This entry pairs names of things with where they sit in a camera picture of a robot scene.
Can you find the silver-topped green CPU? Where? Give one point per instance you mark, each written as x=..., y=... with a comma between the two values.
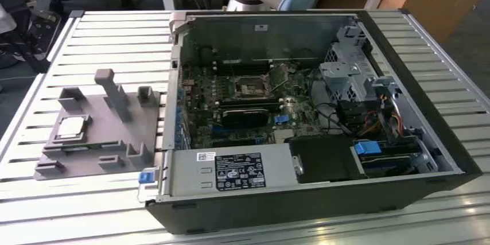
x=73, y=127

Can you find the black RAM slot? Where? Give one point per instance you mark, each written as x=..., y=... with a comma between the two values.
x=245, y=68
x=249, y=104

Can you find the CPU socket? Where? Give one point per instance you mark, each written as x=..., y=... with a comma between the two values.
x=250, y=85

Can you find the black graphics card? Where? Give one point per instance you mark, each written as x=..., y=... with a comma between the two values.
x=245, y=117

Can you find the blue board connector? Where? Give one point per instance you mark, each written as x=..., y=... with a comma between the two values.
x=281, y=119

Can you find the silver chipset heatsink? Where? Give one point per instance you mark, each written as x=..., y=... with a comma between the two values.
x=284, y=136

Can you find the green motherboard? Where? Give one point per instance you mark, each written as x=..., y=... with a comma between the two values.
x=298, y=116

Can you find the grey metal disk bay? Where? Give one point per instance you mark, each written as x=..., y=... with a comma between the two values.
x=345, y=84

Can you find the grey power supply unit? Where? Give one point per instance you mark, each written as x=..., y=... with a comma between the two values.
x=192, y=176

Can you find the blue disk carrier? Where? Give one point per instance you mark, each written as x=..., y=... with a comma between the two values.
x=368, y=149

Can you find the blue case latch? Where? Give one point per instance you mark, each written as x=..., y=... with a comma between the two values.
x=146, y=177

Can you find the black open PC case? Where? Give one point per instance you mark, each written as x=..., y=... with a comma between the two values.
x=268, y=213

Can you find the grey plastic parts rack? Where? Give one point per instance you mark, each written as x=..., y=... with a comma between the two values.
x=103, y=124

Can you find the green RAM stick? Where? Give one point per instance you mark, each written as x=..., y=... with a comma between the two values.
x=78, y=148

